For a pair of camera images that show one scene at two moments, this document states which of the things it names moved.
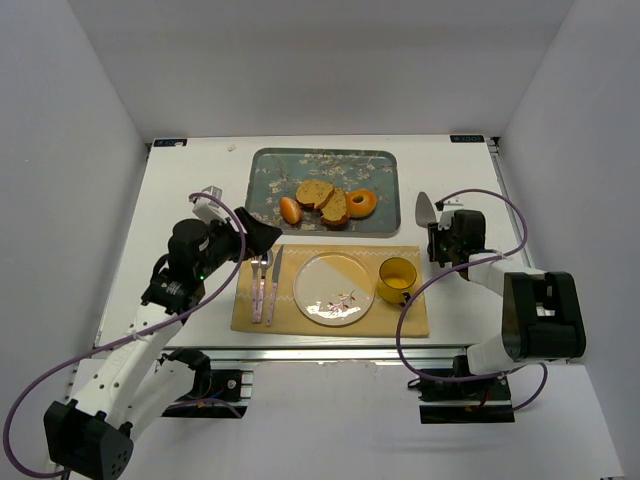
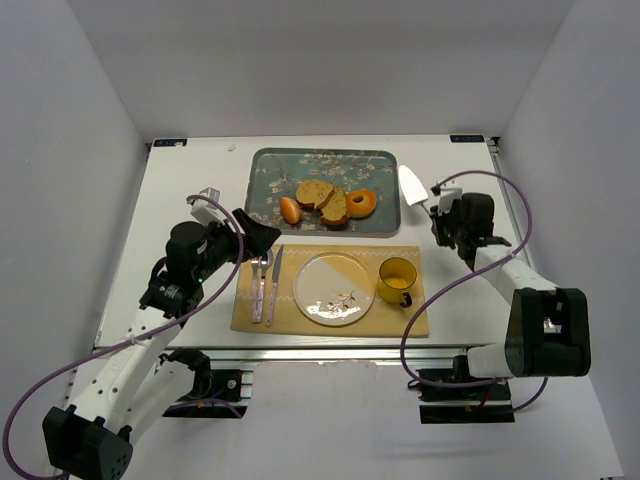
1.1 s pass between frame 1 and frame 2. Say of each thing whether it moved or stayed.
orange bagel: stayed
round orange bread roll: stayed
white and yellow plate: stayed
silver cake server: moved
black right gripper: moved
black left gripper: stayed
